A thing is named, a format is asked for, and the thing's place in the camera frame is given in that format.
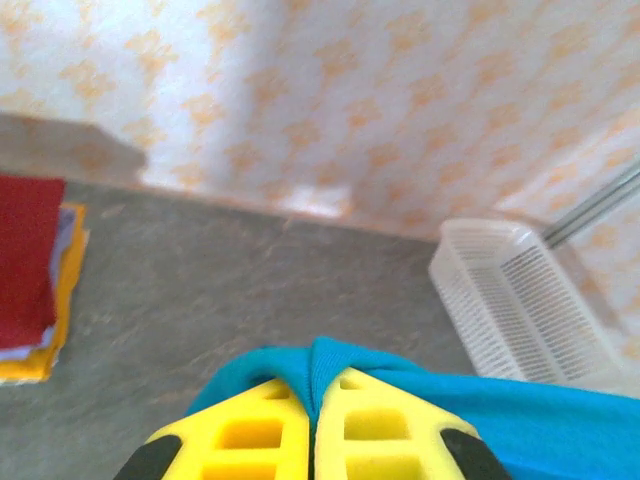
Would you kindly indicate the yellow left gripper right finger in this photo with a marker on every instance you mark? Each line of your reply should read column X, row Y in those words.
column 380, row 430

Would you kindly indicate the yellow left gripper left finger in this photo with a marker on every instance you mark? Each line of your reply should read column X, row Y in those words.
column 235, row 435

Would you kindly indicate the blue t-shirt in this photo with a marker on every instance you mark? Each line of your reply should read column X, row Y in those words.
column 540, row 425

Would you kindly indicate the white plastic basket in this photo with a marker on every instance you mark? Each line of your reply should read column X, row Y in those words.
column 520, row 300

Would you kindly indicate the orange folded t-shirt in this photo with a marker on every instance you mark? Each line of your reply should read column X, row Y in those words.
column 67, row 290

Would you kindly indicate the red folded t-shirt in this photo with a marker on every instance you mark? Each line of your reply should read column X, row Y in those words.
column 27, row 260

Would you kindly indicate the aluminium frame post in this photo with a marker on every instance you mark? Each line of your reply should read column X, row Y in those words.
column 590, row 205

